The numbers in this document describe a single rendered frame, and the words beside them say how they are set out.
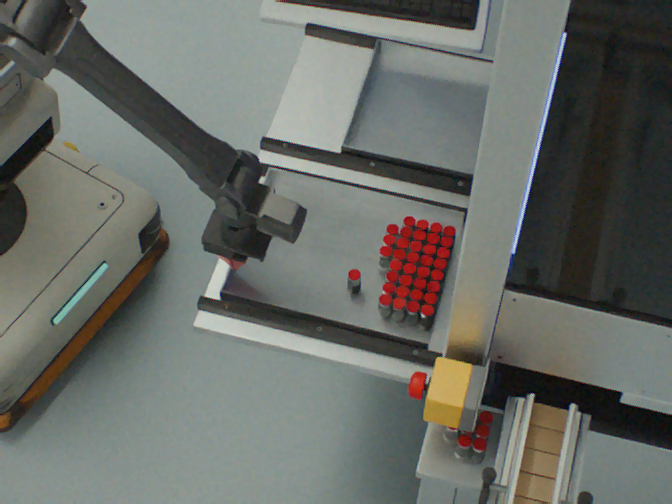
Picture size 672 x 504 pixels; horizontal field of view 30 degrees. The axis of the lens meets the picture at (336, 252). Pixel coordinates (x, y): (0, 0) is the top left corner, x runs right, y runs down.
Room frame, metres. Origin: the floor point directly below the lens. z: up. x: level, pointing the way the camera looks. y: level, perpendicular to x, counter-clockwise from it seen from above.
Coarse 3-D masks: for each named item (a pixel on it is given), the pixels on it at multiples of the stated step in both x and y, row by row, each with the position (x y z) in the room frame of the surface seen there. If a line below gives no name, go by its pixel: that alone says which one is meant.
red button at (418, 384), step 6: (414, 372) 0.87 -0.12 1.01; (420, 372) 0.87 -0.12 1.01; (414, 378) 0.86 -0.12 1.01; (420, 378) 0.86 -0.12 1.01; (414, 384) 0.85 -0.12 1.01; (420, 384) 0.85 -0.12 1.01; (426, 384) 0.85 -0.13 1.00; (408, 390) 0.85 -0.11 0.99; (414, 390) 0.84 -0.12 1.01; (420, 390) 0.84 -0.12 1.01; (414, 396) 0.84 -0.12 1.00; (420, 396) 0.84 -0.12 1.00
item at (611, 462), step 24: (504, 384) 0.92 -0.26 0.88; (528, 384) 0.92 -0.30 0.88; (480, 408) 0.89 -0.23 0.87; (504, 408) 0.88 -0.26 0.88; (600, 408) 0.89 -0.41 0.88; (624, 408) 0.89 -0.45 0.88; (600, 432) 0.85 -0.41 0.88; (624, 432) 0.85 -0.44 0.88; (648, 432) 0.85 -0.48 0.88; (600, 456) 0.84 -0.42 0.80; (624, 456) 0.84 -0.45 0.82; (648, 456) 0.82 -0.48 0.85; (600, 480) 0.84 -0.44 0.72; (624, 480) 0.83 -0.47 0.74; (648, 480) 0.82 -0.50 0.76
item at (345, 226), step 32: (288, 192) 1.28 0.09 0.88; (320, 192) 1.28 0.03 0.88; (352, 192) 1.27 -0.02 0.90; (320, 224) 1.21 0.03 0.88; (352, 224) 1.22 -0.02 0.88; (384, 224) 1.22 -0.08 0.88; (416, 224) 1.22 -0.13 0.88; (448, 224) 1.22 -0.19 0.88; (288, 256) 1.15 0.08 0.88; (320, 256) 1.15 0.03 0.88; (352, 256) 1.15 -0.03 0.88; (224, 288) 1.07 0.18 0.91; (256, 288) 1.08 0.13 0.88; (288, 288) 1.09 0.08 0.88; (320, 288) 1.09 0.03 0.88; (320, 320) 1.01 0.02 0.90; (352, 320) 1.03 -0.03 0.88; (384, 320) 1.03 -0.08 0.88
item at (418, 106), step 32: (384, 64) 1.58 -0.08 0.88; (416, 64) 1.58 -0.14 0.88; (448, 64) 1.58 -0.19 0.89; (480, 64) 1.56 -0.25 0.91; (384, 96) 1.50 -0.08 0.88; (416, 96) 1.50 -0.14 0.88; (448, 96) 1.51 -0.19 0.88; (480, 96) 1.51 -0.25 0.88; (352, 128) 1.42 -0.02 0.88; (384, 128) 1.43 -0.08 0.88; (416, 128) 1.43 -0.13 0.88; (448, 128) 1.43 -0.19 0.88; (480, 128) 1.43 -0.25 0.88; (384, 160) 1.34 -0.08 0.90; (416, 160) 1.33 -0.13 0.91; (448, 160) 1.36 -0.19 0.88
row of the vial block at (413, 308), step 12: (432, 228) 1.18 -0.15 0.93; (432, 240) 1.16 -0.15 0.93; (432, 252) 1.13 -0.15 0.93; (420, 264) 1.12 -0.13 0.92; (432, 264) 1.12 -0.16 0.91; (420, 276) 1.09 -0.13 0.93; (420, 288) 1.06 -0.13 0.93; (420, 300) 1.05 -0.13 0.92; (408, 312) 1.02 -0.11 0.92; (408, 324) 1.02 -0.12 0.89
